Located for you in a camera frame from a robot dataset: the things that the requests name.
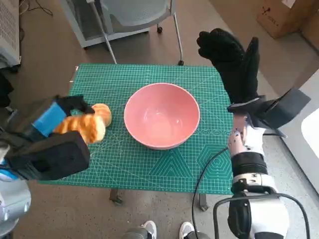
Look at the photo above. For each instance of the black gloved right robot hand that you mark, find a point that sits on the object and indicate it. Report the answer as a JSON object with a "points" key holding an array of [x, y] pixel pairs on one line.
{"points": [[236, 67]]}

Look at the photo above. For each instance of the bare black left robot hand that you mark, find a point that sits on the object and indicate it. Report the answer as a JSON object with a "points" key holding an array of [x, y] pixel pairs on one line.
{"points": [[47, 119]]}

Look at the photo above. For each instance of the long striped toy bread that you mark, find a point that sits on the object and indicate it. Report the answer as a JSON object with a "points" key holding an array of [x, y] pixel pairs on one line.
{"points": [[84, 127]]}

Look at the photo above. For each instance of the round toy bread bun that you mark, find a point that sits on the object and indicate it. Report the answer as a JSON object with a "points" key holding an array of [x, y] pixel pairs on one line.
{"points": [[103, 112]]}

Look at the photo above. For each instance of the pink bowl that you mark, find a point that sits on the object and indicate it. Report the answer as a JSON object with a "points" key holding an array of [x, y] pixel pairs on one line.
{"points": [[162, 112]]}

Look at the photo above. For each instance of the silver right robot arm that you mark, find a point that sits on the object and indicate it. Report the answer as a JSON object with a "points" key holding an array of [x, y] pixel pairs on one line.
{"points": [[249, 164]]}

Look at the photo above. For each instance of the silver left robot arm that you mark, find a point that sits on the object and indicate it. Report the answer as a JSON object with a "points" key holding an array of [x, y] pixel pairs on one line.
{"points": [[12, 204]]}

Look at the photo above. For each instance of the black office chair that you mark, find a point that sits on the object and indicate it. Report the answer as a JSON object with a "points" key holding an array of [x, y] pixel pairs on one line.
{"points": [[5, 89]]}

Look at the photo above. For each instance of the cardboard box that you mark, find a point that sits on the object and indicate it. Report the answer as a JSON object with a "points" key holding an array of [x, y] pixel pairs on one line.
{"points": [[281, 17]]}

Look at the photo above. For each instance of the white perforated computer case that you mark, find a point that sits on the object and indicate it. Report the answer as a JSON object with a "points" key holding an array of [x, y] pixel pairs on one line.
{"points": [[7, 27]]}

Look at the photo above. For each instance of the metal table leg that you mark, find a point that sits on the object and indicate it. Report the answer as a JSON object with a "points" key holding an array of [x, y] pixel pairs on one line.
{"points": [[203, 201], [115, 196]]}

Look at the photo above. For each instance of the green cutting mat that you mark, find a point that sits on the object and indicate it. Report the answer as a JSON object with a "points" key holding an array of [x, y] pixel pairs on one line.
{"points": [[149, 169]]}

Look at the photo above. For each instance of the grey mesh chair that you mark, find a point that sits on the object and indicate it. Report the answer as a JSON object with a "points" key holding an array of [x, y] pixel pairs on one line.
{"points": [[134, 12]]}

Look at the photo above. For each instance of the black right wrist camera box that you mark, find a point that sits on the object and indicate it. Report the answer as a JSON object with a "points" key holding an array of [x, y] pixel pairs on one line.
{"points": [[284, 109]]}

